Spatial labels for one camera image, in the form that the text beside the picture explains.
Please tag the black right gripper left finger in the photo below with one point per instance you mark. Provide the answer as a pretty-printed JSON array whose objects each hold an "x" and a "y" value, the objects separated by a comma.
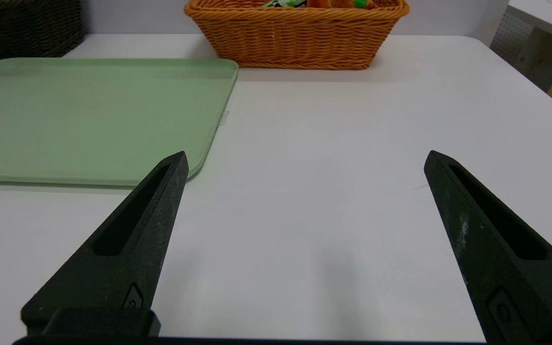
[{"x": 132, "y": 249}]

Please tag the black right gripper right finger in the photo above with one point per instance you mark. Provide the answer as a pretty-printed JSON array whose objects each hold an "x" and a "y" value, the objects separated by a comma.
[{"x": 511, "y": 278}]

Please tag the orange snack bag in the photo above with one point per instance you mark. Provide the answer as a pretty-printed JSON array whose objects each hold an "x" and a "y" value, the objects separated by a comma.
[{"x": 319, "y": 3}]

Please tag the dark brown wicker basket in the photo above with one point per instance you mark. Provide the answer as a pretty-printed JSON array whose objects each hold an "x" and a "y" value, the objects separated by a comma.
[{"x": 22, "y": 31}]

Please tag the orange wicker basket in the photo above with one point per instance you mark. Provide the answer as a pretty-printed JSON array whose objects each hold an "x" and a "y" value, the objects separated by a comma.
[{"x": 295, "y": 38}]

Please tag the light green plastic tray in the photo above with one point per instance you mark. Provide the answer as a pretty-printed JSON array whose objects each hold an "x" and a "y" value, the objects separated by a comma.
[{"x": 89, "y": 115}]

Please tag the white background table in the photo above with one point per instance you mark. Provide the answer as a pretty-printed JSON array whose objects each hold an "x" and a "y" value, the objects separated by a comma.
[{"x": 549, "y": 21}]

